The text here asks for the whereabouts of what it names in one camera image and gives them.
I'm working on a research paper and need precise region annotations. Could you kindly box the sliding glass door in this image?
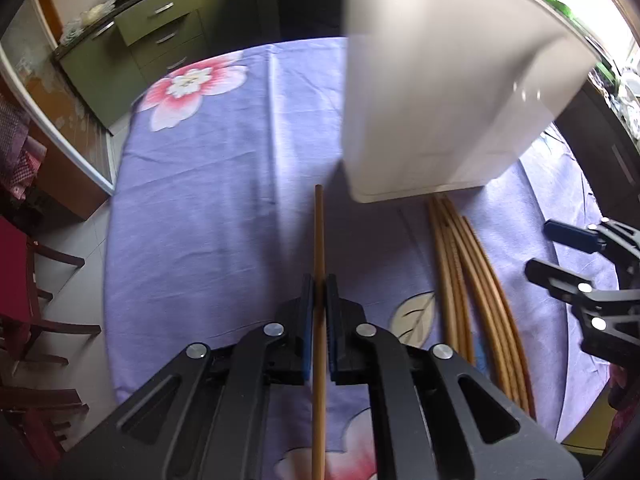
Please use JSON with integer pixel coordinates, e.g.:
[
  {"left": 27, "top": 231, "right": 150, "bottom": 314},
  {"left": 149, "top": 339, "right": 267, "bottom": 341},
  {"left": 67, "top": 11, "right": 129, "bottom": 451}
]
[{"left": 0, "top": 40, "right": 118, "bottom": 196}]

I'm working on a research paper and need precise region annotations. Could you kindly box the checked cloth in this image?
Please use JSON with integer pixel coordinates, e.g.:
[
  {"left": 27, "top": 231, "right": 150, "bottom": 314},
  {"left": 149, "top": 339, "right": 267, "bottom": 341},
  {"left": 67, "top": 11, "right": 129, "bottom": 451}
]
[{"left": 0, "top": 95, "right": 48, "bottom": 201}]

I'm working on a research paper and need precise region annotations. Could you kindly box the floral purple tablecloth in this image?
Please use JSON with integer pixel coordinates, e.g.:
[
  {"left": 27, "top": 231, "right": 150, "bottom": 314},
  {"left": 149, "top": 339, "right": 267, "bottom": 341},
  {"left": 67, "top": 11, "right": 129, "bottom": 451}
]
[{"left": 102, "top": 37, "right": 621, "bottom": 480}]

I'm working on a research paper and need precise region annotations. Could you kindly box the white plastic utensil holder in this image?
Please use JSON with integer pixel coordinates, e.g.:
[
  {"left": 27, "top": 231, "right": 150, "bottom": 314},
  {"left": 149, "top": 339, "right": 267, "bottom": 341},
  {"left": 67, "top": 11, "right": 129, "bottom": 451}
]
[{"left": 341, "top": 0, "right": 601, "bottom": 204}]

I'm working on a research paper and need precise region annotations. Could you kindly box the green cabinet drawer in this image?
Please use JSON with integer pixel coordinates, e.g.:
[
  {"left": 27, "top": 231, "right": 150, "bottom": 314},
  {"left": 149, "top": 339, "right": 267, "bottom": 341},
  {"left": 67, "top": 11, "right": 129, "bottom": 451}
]
[
  {"left": 131, "top": 19, "right": 206, "bottom": 67},
  {"left": 139, "top": 40, "right": 208, "bottom": 86},
  {"left": 114, "top": 0, "right": 200, "bottom": 47}
]

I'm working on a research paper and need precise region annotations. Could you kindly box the long wooden chopstick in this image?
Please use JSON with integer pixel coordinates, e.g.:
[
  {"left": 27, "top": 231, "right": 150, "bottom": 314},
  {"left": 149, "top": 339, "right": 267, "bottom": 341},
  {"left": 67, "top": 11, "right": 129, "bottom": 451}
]
[{"left": 311, "top": 185, "right": 327, "bottom": 480}]

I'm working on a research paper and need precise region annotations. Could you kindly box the pink patterned clothing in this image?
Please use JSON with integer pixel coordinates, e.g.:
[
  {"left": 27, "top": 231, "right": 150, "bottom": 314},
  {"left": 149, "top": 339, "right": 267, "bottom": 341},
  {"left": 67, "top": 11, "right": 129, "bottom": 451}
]
[{"left": 605, "top": 360, "right": 640, "bottom": 456}]

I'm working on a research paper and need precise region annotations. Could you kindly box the white plastic bag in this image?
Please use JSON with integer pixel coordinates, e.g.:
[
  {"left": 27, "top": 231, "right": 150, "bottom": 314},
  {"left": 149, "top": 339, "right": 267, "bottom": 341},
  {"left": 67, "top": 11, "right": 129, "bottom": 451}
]
[{"left": 80, "top": 2, "right": 116, "bottom": 26}]

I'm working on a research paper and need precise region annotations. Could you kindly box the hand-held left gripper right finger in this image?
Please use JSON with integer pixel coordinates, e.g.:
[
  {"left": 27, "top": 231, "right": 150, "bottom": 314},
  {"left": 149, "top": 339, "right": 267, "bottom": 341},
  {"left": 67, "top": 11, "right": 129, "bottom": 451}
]
[{"left": 325, "top": 274, "right": 586, "bottom": 480}]

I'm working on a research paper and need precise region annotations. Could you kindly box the bundle of wooden chopsticks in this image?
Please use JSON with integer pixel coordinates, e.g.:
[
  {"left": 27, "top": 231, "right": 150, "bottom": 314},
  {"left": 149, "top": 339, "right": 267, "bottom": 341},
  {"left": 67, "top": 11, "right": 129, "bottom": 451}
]
[{"left": 427, "top": 195, "right": 537, "bottom": 421}]

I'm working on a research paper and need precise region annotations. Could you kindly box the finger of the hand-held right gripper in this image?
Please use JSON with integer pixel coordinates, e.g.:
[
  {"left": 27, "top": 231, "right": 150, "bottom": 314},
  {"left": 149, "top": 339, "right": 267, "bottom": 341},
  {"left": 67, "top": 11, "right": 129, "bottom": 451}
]
[
  {"left": 525, "top": 258, "right": 640, "bottom": 367},
  {"left": 544, "top": 219, "right": 640, "bottom": 273}
]

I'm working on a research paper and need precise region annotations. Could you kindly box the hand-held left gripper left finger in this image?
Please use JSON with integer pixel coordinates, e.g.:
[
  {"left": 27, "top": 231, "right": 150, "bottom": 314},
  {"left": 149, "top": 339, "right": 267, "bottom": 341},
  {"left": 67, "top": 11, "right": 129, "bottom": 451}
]
[{"left": 55, "top": 274, "right": 316, "bottom": 480}]

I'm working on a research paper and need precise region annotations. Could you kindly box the green base cabinet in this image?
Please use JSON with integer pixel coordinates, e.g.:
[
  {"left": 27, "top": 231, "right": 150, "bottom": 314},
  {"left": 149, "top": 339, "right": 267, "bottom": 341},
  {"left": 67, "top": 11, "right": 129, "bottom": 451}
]
[{"left": 55, "top": 0, "right": 256, "bottom": 133}]

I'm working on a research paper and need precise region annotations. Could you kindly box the red wooden chair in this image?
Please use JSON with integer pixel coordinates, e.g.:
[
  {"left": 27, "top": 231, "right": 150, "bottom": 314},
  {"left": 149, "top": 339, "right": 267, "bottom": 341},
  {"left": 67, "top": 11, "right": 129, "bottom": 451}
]
[
  {"left": 0, "top": 385, "right": 90, "bottom": 467},
  {"left": 0, "top": 215, "right": 103, "bottom": 366}
]

